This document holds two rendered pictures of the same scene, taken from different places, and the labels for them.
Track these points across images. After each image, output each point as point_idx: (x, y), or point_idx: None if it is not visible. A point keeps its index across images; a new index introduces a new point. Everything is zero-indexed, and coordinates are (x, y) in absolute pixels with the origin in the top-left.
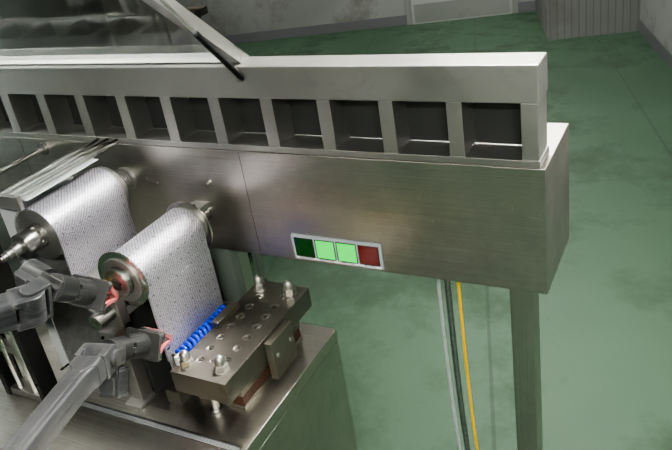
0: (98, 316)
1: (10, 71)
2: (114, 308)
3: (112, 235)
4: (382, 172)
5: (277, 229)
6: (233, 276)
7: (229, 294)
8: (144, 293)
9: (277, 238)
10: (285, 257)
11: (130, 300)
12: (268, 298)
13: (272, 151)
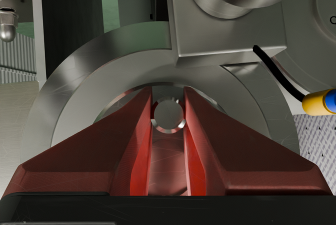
0: None
1: None
2: (193, 16)
3: (323, 131)
4: None
5: (14, 135)
6: (122, 19)
7: None
8: (46, 114)
9: (17, 118)
10: (7, 83)
11: (133, 57)
12: (26, 3)
13: None
